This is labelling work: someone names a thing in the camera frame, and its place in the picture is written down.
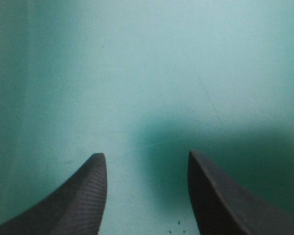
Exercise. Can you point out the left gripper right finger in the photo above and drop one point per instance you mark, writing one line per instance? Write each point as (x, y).
(225, 208)

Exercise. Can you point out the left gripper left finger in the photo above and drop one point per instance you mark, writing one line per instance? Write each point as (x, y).
(76, 200)

